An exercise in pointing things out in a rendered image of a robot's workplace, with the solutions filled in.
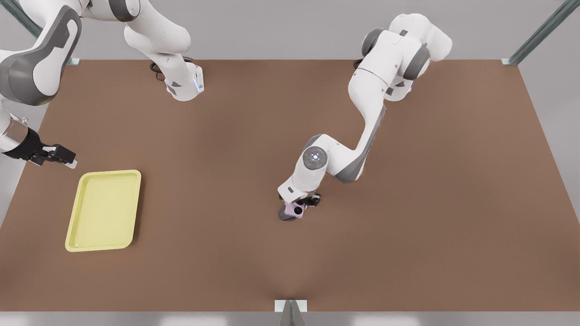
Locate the small pink toy camera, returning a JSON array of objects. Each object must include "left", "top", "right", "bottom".
[{"left": 283, "top": 202, "right": 307, "bottom": 220}]

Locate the yellow plastic tray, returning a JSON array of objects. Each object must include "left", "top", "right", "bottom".
[{"left": 65, "top": 170, "right": 142, "bottom": 253}]

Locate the silver frame post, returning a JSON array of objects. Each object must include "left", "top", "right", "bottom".
[
  {"left": 0, "top": 0, "right": 81, "bottom": 66},
  {"left": 275, "top": 299, "right": 308, "bottom": 326},
  {"left": 501, "top": 0, "right": 580, "bottom": 67}
]

